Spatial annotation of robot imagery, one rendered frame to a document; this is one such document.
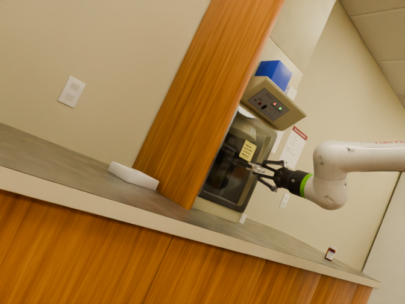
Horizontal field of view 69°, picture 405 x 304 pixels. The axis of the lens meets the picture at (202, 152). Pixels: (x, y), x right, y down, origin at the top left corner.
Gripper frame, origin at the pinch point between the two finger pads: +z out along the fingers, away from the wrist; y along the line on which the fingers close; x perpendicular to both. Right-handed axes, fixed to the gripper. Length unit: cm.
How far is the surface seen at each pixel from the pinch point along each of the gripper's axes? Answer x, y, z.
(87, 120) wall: 57, -5, 48
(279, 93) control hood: 7.1, 31.0, -5.4
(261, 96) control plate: 12.4, 27.6, -1.6
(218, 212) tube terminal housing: 6.4, -22.8, 5.4
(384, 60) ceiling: -158, 128, 41
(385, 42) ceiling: -134, 131, 33
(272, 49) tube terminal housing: 8, 50, 5
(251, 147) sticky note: 2.1, 7.9, 4.1
